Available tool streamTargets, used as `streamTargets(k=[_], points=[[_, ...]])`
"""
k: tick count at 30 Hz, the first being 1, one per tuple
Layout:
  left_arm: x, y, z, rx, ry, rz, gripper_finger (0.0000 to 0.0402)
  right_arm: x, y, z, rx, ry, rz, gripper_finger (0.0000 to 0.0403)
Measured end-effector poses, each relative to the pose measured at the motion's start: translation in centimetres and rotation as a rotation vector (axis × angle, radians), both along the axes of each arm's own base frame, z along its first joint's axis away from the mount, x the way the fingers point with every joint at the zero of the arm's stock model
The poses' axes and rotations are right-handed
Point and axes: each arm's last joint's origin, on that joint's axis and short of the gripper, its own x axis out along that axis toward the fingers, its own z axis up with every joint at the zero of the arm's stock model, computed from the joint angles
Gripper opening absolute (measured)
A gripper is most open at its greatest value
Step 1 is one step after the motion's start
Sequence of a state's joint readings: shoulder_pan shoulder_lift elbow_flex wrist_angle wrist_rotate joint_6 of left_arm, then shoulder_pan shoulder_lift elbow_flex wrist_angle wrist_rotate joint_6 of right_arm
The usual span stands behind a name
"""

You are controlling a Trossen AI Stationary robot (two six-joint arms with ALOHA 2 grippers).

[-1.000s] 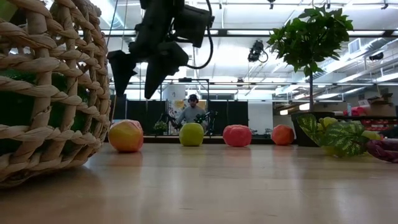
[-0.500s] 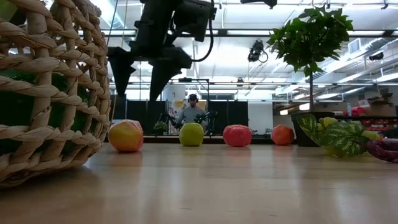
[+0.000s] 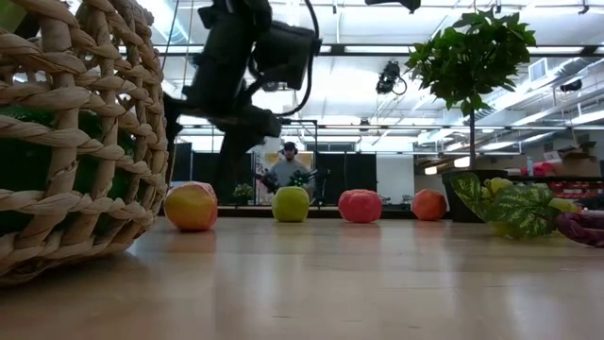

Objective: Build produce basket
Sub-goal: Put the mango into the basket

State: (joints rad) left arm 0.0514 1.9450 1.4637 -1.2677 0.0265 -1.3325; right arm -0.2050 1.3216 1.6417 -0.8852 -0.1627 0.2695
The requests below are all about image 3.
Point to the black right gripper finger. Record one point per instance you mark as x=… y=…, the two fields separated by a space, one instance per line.
x=396 y=3

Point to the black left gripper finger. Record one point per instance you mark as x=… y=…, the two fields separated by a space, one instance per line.
x=238 y=160
x=173 y=118

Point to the red yellow mango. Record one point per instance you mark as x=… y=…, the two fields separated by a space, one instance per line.
x=191 y=208

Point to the green apple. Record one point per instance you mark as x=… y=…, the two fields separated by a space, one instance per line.
x=290 y=204

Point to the orange pumpkin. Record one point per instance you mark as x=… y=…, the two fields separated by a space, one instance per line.
x=360 y=206

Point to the green lime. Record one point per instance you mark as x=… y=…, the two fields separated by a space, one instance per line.
x=23 y=165

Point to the orange tangerine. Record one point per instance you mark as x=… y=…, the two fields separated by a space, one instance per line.
x=428 y=204

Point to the green grape bunch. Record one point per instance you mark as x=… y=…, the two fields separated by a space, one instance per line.
x=519 y=208

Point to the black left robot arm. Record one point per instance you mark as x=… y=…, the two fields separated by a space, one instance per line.
x=283 y=54

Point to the small potted plant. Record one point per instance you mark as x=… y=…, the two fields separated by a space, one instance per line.
x=244 y=191

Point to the black partition panel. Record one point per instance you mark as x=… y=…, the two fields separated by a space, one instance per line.
x=207 y=175
x=358 y=172

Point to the black monitor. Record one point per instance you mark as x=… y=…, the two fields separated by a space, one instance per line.
x=181 y=163

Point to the person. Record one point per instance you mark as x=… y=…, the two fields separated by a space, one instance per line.
x=288 y=170

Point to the green potted plant black pot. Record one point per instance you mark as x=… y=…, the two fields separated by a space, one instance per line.
x=472 y=56

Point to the white air vent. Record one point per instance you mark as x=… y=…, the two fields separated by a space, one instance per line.
x=538 y=70

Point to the black ceiling device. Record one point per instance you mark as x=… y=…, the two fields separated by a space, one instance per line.
x=571 y=85

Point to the red pink bag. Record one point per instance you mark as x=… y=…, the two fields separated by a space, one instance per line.
x=540 y=169

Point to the cardboard box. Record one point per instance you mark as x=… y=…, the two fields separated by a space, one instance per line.
x=578 y=165

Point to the shelf with red bins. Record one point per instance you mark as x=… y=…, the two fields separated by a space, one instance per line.
x=585 y=191

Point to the black aluminium table frame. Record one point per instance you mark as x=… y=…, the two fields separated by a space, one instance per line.
x=401 y=214

